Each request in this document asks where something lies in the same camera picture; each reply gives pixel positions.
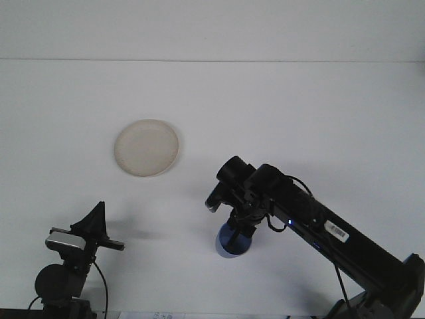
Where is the pale blue cup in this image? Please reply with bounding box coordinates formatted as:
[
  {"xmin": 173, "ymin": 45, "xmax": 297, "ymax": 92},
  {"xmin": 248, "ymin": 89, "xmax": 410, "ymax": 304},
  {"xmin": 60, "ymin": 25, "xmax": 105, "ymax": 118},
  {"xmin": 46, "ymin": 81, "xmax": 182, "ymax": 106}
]
[{"xmin": 214, "ymin": 221, "xmax": 254, "ymax": 259}]

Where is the pale round plate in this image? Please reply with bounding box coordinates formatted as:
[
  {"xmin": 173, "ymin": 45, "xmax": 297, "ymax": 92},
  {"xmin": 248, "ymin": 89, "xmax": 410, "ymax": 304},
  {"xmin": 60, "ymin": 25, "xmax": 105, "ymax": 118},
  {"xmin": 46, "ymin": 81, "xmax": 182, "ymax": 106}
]
[{"xmin": 114, "ymin": 118, "xmax": 181, "ymax": 179}]

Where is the white printed paper sheet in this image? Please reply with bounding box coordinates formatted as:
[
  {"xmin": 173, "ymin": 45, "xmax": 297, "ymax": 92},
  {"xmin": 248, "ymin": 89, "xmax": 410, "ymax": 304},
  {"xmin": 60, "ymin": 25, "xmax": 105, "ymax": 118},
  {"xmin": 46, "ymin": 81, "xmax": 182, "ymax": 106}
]
[{"xmin": 118, "ymin": 311, "xmax": 200, "ymax": 319}]

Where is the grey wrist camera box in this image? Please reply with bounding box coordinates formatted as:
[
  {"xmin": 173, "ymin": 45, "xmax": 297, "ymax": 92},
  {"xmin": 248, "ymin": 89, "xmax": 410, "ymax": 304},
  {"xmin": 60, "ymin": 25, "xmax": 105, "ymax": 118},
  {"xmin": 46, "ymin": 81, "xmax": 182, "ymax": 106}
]
[
  {"xmin": 44, "ymin": 231, "xmax": 87, "ymax": 252},
  {"xmin": 205, "ymin": 181, "xmax": 230, "ymax": 213}
]

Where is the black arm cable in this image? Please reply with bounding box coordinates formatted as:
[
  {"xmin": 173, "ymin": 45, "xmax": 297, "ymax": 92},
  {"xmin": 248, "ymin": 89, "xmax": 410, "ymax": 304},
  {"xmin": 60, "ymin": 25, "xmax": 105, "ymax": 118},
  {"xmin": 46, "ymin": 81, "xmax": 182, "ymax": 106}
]
[
  {"xmin": 92, "ymin": 261, "xmax": 109, "ymax": 314},
  {"xmin": 265, "ymin": 175, "xmax": 351, "ymax": 310}
]

